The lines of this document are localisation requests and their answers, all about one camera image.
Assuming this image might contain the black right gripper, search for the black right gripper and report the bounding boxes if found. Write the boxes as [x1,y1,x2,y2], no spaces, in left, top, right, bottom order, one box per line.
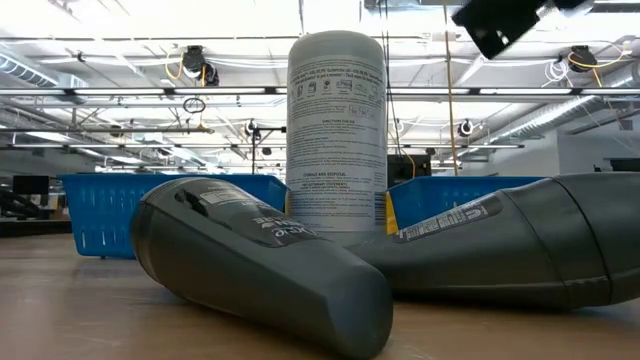
[451,0,591,61]

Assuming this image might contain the grey body wash bottle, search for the grey body wash bottle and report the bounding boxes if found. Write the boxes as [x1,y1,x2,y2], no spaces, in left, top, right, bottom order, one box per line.
[344,171,640,309]
[129,176,394,360]

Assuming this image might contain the black equipment box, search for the black equipment box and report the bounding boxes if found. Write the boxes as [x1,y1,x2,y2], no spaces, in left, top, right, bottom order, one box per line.
[387,153,432,189]

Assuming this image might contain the white wipes canister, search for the white wipes canister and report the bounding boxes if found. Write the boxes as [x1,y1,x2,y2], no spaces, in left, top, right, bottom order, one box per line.
[284,29,389,247]

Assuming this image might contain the dark wide monitor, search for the dark wide monitor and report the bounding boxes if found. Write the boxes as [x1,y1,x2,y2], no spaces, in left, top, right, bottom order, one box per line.
[594,157,640,174]

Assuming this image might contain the blue plastic basket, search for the blue plastic basket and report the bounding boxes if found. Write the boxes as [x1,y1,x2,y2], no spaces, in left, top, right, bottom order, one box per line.
[388,174,546,236]
[57,173,290,259]

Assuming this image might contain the black computer monitor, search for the black computer monitor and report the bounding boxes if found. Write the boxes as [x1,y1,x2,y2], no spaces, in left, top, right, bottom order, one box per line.
[11,174,51,197]

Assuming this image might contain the white coiled cable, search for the white coiled cable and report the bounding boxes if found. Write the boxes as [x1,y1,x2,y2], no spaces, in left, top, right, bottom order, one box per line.
[542,59,571,89]

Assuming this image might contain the yellow hanging cable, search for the yellow hanging cable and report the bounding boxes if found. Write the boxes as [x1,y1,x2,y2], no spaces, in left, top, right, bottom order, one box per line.
[442,4,460,177]

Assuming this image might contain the silver ventilation duct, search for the silver ventilation duct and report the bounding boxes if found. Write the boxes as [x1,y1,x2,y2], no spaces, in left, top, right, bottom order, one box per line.
[0,52,59,89]
[492,62,640,144]

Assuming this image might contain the black metal table frame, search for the black metal table frame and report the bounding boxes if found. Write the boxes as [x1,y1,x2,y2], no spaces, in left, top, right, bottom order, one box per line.
[0,217,72,237]

